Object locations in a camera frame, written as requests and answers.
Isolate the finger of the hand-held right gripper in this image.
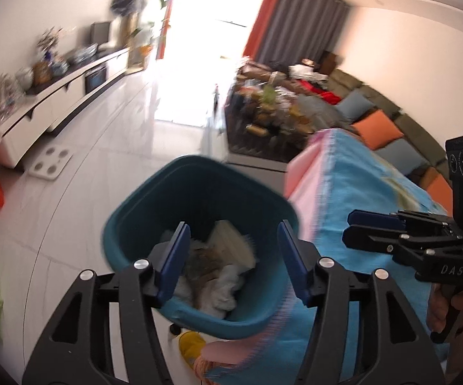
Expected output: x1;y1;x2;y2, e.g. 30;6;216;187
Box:
343;227;449;263
347;210;454;235

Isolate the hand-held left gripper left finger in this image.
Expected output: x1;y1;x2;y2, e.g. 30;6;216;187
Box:
22;221;192;385

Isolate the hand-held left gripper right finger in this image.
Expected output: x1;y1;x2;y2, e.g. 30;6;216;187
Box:
277;220;446;385

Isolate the gold snack wrapper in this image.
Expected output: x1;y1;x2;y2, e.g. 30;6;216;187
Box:
185;244;232;289

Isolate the white tissue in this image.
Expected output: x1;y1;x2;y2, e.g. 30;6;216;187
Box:
173;265;246;314

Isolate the teal trash bin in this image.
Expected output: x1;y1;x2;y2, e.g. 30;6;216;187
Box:
103;154;300;341

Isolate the orange cushion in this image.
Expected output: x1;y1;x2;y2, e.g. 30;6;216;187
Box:
426;172;454;213
351;109;404;150

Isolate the blue floral tablecloth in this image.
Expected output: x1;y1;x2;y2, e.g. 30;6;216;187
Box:
283;128;452;373

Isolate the white bumpy foam sheet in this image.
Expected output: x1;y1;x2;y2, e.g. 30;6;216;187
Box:
207;220;258;269

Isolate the blue cushion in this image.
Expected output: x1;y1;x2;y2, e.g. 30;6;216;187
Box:
336;90;376;123
376;141;430;175

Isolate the pink cloth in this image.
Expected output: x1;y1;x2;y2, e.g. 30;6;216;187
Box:
193;130;336;385

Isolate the yellow object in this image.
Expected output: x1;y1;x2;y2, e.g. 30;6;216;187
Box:
178;331;208;364

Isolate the green brown sofa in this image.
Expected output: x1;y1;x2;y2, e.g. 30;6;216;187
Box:
239;60;457;217

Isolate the cluttered coffee table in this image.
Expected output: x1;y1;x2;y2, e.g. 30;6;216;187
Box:
223;88;348;163

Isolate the pile of clothes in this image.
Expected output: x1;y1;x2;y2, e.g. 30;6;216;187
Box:
287;62;344;105

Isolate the white bathroom scale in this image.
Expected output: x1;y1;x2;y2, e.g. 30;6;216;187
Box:
28;147;73;180

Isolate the brown cardboard box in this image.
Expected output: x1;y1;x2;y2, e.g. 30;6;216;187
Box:
320;50;342;73

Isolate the white television cabinet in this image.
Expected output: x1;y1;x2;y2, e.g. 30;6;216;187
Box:
0;46;132;169

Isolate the potted plant yellow wrap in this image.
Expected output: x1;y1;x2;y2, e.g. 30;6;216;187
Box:
129;24;157;69

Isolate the grey and orange curtain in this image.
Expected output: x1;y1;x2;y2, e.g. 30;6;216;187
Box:
243;0;350;75

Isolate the plastic-wrapped basket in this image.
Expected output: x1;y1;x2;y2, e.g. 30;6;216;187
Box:
0;73;25;123

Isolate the small black television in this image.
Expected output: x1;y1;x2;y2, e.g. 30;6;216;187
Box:
90;21;112;45

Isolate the flower vase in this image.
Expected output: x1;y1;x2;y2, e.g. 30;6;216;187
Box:
37;27;61;63

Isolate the plastic-covered fan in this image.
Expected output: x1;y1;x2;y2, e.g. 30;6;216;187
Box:
110;0;144;17

